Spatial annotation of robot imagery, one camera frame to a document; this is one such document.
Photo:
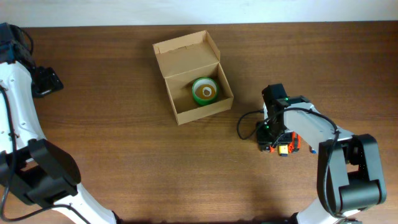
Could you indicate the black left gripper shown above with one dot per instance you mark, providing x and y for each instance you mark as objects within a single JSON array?
[{"x": 50, "y": 81}]

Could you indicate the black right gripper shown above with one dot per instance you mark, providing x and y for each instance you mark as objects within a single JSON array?
[{"x": 262, "y": 137}]

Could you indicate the yellow highlighter pen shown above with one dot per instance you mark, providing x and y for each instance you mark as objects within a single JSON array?
[{"x": 283, "y": 150}]

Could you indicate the yellow tape roll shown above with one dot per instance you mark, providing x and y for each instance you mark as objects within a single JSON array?
[{"x": 206, "y": 92}]

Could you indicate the green tape roll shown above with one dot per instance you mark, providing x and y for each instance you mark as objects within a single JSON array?
[{"x": 201, "y": 81}]

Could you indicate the brown cardboard box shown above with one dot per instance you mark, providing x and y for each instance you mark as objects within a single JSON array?
[{"x": 183, "y": 60}]

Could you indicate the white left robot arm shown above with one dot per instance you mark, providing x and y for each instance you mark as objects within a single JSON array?
[{"x": 37, "y": 175}]

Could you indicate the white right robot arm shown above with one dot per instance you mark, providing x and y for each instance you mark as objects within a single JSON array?
[{"x": 350, "y": 178}]

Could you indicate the orange utility knife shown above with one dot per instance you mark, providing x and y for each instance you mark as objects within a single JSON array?
[{"x": 295, "y": 145}]

